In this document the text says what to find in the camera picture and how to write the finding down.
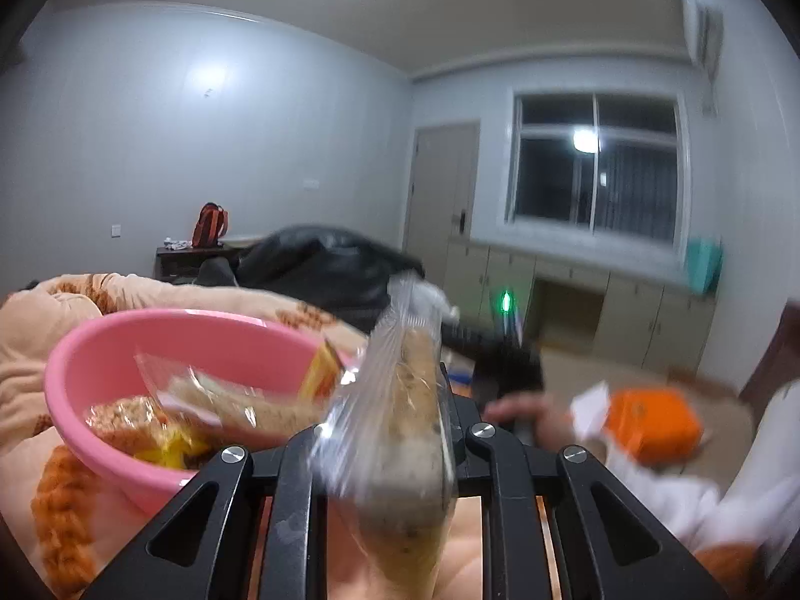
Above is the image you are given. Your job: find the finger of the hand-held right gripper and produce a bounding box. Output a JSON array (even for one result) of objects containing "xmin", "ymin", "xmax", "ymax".
[{"xmin": 440, "ymin": 320, "xmax": 501, "ymax": 352}]

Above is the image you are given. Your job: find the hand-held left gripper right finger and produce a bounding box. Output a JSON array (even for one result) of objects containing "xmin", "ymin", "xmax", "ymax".
[{"xmin": 437, "ymin": 362, "xmax": 730, "ymax": 600}]

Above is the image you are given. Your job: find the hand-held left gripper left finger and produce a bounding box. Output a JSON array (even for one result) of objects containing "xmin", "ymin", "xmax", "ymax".
[{"xmin": 80, "ymin": 421, "xmax": 329, "ymax": 600}]

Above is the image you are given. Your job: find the clear packet of brown cake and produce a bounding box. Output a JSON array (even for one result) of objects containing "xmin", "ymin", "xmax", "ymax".
[{"xmin": 310, "ymin": 271, "xmax": 460, "ymax": 600}]

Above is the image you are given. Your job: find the pink plastic basin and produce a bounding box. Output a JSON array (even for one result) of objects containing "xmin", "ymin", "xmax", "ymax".
[{"xmin": 43, "ymin": 308, "xmax": 370, "ymax": 517}]

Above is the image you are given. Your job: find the person's right hand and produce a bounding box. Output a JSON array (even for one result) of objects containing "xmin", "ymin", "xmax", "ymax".
[{"xmin": 486, "ymin": 390, "xmax": 610, "ymax": 460}]

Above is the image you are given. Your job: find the long clear cake packet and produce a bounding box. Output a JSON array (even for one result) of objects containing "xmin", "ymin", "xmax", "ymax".
[{"xmin": 134, "ymin": 353, "xmax": 332, "ymax": 442}]

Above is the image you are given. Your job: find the white card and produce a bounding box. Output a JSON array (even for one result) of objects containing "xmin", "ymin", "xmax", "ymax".
[{"xmin": 571, "ymin": 382, "xmax": 617, "ymax": 436}]

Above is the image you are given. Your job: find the yellow orange snack packet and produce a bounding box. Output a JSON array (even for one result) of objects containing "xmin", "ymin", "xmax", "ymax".
[{"xmin": 300, "ymin": 337, "xmax": 357, "ymax": 402}]

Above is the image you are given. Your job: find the grey cabinet row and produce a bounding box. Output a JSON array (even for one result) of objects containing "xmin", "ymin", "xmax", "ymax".
[{"xmin": 443, "ymin": 239, "xmax": 720, "ymax": 371}]

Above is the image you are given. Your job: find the grey room door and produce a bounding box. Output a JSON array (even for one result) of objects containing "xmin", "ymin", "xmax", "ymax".
[{"xmin": 403, "ymin": 121, "xmax": 482, "ymax": 264}]

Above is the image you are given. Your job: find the black leather jacket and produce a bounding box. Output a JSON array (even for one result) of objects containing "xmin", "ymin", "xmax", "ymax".
[{"xmin": 196, "ymin": 225, "xmax": 429, "ymax": 326}]

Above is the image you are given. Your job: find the orange box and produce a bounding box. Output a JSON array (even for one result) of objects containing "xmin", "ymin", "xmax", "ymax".
[{"xmin": 603, "ymin": 387, "xmax": 705, "ymax": 467}]

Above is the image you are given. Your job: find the clear packet of crispy snack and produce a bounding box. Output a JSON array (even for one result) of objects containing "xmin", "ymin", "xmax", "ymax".
[{"xmin": 84, "ymin": 395, "xmax": 189, "ymax": 451}]

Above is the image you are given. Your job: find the white framed window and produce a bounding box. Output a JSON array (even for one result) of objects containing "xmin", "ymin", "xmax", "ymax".
[{"xmin": 496, "ymin": 88, "xmax": 692, "ymax": 257}]

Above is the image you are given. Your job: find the teal bag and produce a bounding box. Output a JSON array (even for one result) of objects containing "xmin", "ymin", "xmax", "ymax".
[{"xmin": 683, "ymin": 235, "xmax": 727, "ymax": 297}]

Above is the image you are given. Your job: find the dark wooden side table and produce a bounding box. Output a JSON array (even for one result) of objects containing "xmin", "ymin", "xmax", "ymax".
[{"xmin": 155, "ymin": 242, "xmax": 251, "ymax": 284}]

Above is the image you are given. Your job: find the dark wooden furniture edge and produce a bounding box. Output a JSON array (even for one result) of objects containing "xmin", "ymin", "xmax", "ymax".
[{"xmin": 737, "ymin": 298, "xmax": 800, "ymax": 402}]

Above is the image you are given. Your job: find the orange backpack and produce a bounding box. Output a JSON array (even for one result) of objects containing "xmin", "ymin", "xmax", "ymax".
[{"xmin": 190, "ymin": 201, "xmax": 232, "ymax": 250}]

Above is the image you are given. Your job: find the beige printed blanket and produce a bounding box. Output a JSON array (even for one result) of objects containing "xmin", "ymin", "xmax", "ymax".
[{"xmin": 0, "ymin": 271, "xmax": 773, "ymax": 600}]

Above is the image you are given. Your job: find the white air conditioner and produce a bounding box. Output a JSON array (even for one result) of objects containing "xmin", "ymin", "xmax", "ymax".
[{"xmin": 679, "ymin": 0, "xmax": 727, "ymax": 86}]

